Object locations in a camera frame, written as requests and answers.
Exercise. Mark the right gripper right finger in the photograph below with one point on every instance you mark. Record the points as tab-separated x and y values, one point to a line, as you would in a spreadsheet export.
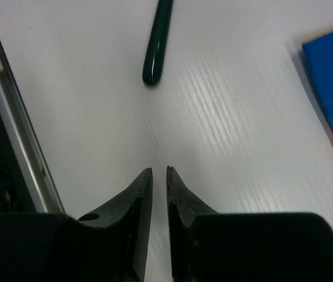
184	207

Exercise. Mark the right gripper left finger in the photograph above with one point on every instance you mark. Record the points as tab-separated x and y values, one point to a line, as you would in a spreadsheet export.
118	233

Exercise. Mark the gold fork green handle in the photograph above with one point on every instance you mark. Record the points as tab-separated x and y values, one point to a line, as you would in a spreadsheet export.
157	44

